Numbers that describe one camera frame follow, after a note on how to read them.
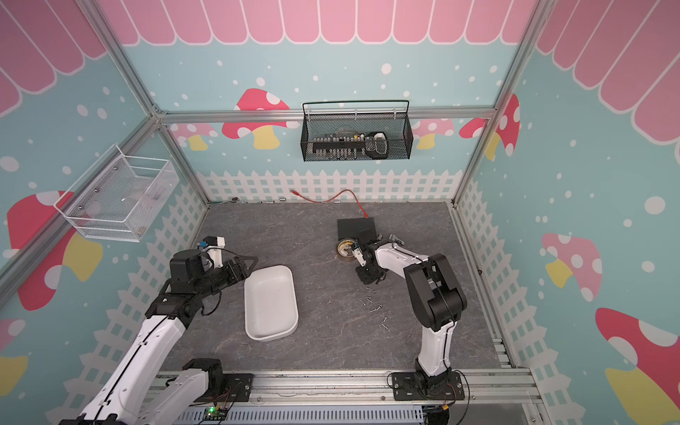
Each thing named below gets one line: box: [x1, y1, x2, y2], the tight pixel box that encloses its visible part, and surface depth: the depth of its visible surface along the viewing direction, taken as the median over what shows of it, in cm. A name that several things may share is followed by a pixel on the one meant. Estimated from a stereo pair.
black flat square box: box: [337, 217, 377, 245], surface depth 115 cm
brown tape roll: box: [337, 239, 355, 258], surface depth 107 cm
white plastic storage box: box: [243, 264, 300, 341], surface depth 91 cm
